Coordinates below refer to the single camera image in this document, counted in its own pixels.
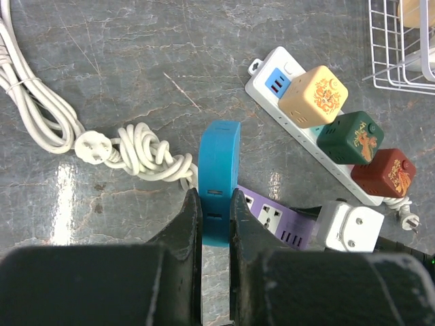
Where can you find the white multicolour power strip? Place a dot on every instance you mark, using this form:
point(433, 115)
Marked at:
point(260, 70)

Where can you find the beige floral plate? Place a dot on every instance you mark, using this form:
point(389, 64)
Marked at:
point(409, 13)

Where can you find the beige cube socket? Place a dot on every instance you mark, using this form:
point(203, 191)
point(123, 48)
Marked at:
point(314, 98)

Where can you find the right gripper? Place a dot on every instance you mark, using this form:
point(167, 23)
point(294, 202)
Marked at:
point(385, 245)

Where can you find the dark green cube socket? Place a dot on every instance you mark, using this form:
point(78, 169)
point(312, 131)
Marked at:
point(352, 138)

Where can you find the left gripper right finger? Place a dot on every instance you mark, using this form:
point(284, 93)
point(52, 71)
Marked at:
point(271, 284)

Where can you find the purple power strip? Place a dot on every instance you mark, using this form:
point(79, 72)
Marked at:
point(289, 226)

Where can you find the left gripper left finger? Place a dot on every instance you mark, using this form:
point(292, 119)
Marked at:
point(154, 283)

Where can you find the blue cube socket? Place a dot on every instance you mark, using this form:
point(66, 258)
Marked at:
point(218, 170)

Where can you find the red-brown cube socket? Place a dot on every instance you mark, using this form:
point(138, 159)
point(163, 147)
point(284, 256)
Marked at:
point(390, 174)

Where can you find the white wire dish rack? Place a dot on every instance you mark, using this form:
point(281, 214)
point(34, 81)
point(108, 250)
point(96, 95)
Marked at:
point(402, 59)

